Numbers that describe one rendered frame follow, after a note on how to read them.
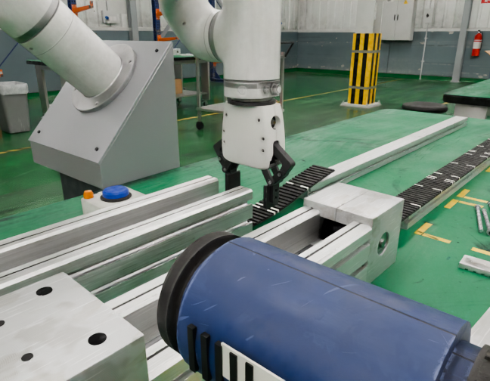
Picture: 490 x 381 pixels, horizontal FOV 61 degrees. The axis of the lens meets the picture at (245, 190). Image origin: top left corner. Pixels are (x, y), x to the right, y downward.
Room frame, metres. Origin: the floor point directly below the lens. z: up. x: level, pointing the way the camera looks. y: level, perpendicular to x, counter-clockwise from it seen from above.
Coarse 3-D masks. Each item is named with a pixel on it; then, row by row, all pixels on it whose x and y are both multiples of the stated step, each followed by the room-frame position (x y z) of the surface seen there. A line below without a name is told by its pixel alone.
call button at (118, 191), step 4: (108, 188) 0.62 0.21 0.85; (112, 188) 0.61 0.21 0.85; (116, 188) 0.61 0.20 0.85; (120, 188) 0.61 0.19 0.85; (124, 188) 0.62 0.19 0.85; (128, 188) 0.62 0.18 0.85; (104, 192) 0.60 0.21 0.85; (108, 192) 0.60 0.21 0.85; (112, 192) 0.60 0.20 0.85; (116, 192) 0.60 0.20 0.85; (120, 192) 0.60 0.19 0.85; (124, 192) 0.60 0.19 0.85; (128, 192) 0.61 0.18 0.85; (104, 196) 0.60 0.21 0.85; (108, 196) 0.59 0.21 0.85; (112, 196) 0.59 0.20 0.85; (116, 196) 0.59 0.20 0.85; (120, 196) 0.60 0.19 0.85; (124, 196) 0.60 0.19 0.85
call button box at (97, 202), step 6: (132, 192) 0.63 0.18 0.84; (138, 192) 0.63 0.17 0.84; (96, 198) 0.61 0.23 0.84; (102, 198) 0.60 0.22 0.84; (120, 198) 0.60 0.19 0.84; (126, 198) 0.60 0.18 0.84; (132, 198) 0.61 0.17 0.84; (84, 204) 0.60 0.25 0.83; (90, 204) 0.59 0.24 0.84; (96, 204) 0.58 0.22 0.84; (102, 204) 0.58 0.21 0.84; (108, 204) 0.58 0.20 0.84; (114, 204) 0.58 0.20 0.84; (84, 210) 0.60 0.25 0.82; (90, 210) 0.59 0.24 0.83
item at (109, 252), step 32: (160, 192) 0.57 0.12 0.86; (192, 192) 0.59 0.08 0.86; (224, 192) 0.57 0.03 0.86; (64, 224) 0.46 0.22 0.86; (96, 224) 0.47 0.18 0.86; (128, 224) 0.51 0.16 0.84; (160, 224) 0.46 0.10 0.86; (192, 224) 0.51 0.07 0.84; (224, 224) 0.54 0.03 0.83; (0, 256) 0.39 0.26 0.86; (32, 256) 0.41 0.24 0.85; (64, 256) 0.38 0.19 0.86; (96, 256) 0.39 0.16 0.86; (128, 256) 0.42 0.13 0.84; (160, 256) 0.45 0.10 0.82; (0, 288) 0.33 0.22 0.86; (96, 288) 0.40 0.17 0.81; (128, 288) 0.42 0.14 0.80
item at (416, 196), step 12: (480, 144) 1.05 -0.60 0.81; (468, 156) 0.93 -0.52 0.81; (480, 156) 0.93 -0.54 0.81; (444, 168) 0.85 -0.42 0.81; (456, 168) 0.85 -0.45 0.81; (468, 168) 0.85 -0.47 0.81; (420, 180) 0.77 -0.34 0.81; (432, 180) 0.77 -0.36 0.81; (444, 180) 0.77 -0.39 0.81; (456, 180) 0.77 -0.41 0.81; (408, 192) 0.70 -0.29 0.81; (420, 192) 0.70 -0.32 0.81; (432, 192) 0.70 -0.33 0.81; (408, 204) 0.65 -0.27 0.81; (420, 204) 0.64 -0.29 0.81; (408, 216) 0.60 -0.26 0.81
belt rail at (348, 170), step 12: (456, 120) 1.40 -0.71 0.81; (420, 132) 1.21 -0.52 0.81; (432, 132) 1.21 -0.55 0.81; (444, 132) 1.29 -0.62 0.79; (396, 144) 1.07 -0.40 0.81; (408, 144) 1.08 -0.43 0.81; (420, 144) 1.15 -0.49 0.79; (360, 156) 0.95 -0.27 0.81; (372, 156) 0.95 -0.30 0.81; (384, 156) 0.98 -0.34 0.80; (396, 156) 1.03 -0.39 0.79; (336, 168) 0.86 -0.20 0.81; (348, 168) 0.86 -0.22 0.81; (360, 168) 0.89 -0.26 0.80; (372, 168) 0.93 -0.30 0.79; (324, 180) 0.78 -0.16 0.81; (336, 180) 0.83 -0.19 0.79; (348, 180) 0.85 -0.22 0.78; (312, 192) 0.76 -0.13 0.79
